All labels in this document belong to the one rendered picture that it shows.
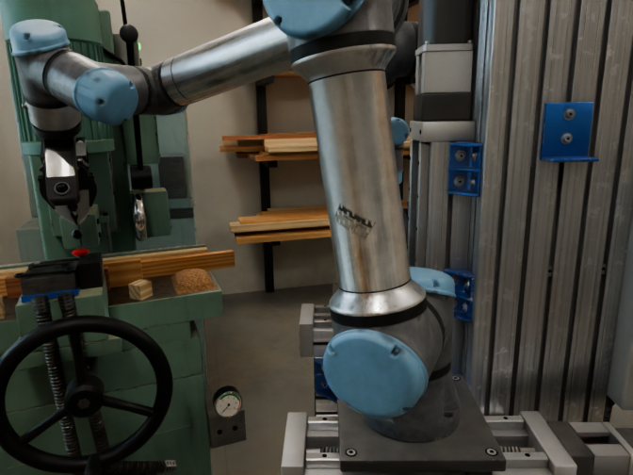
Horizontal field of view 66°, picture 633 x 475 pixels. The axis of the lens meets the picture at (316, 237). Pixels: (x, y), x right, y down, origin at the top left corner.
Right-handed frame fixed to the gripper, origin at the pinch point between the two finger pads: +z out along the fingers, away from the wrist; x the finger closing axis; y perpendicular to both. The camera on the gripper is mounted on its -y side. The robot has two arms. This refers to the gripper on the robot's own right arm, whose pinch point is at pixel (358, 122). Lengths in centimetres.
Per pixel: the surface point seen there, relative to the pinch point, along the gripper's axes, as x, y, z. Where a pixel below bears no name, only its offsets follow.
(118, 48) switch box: -69, -30, -23
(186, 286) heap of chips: -63, 24, -62
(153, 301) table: -70, 25, -66
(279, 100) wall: 2, -12, 178
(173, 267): -66, 23, -50
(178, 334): -67, 34, -65
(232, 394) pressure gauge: -58, 48, -70
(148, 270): -72, 22, -50
